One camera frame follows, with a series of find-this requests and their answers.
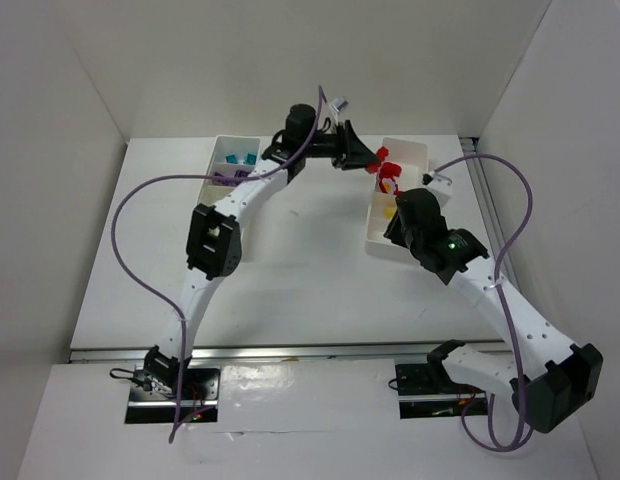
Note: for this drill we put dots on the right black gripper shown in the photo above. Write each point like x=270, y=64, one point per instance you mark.
x=407, y=201

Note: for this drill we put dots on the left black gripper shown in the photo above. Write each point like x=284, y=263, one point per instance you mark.
x=345, y=145

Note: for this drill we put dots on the yellow long lego plate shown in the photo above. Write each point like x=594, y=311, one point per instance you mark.
x=389, y=212

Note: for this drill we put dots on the red oval lego piece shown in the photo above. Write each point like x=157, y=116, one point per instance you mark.
x=388, y=184

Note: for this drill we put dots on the small cyan lego brick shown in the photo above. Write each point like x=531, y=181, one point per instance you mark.
x=249, y=159

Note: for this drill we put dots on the purple lego plate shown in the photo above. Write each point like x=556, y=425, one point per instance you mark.
x=239, y=175

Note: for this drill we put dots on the purple rounded lego block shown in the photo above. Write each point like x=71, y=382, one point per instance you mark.
x=221, y=179

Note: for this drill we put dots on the red tall lego brick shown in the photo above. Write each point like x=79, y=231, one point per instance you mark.
x=381, y=156

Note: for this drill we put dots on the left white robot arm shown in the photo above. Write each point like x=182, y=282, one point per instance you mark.
x=214, y=245

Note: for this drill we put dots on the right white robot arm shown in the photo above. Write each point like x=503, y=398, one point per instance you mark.
x=550, y=376

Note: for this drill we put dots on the red slope lego brick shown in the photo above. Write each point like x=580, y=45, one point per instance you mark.
x=391, y=169

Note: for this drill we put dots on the right white divided container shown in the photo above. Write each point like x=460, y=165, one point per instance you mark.
x=413, y=157

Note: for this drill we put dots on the white divided container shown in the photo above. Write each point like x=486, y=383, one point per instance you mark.
x=413, y=157
x=227, y=145

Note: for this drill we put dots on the left white divided container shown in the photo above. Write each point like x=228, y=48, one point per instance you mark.
x=227, y=145

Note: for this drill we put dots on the aluminium right side rail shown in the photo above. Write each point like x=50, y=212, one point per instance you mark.
x=479, y=179

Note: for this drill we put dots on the aluminium rail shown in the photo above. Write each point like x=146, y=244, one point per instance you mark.
x=246, y=353
x=479, y=179

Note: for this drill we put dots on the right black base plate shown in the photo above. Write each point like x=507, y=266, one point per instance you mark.
x=421, y=397

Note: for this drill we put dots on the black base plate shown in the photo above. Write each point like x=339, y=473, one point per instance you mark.
x=150, y=403
x=421, y=397

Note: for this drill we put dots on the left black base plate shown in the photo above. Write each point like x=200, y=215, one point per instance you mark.
x=150, y=403

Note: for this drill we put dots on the aluminium front rail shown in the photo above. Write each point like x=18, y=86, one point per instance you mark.
x=246, y=353

